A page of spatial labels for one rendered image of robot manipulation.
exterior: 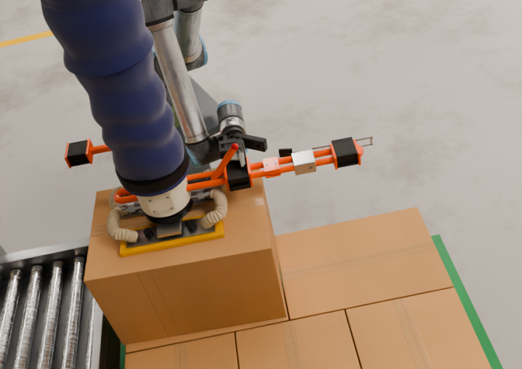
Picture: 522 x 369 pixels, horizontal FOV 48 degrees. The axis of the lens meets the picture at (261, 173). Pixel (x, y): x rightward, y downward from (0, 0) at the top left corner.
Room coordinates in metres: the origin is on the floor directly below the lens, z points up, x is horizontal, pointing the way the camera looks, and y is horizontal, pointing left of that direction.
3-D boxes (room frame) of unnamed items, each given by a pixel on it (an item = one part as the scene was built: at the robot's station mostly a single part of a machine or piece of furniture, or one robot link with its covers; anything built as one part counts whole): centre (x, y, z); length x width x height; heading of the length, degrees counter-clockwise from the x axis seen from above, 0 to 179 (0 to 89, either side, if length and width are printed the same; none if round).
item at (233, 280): (1.36, 0.31, 0.74); 0.60 x 0.40 x 0.40; 88
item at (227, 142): (1.51, 0.07, 1.07); 0.12 x 0.09 x 0.08; 0
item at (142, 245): (1.28, 0.32, 0.97); 0.34 x 0.10 x 0.05; 89
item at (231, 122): (1.59, 0.07, 1.07); 0.09 x 0.05 x 0.10; 90
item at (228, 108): (1.68, 0.07, 1.07); 0.12 x 0.09 x 0.10; 0
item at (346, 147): (1.36, -0.28, 1.07); 0.08 x 0.07 x 0.05; 89
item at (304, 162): (1.37, -0.14, 1.07); 0.07 x 0.07 x 0.04; 89
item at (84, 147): (1.64, 0.62, 1.08); 0.09 x 0.08 x 0.05; 179
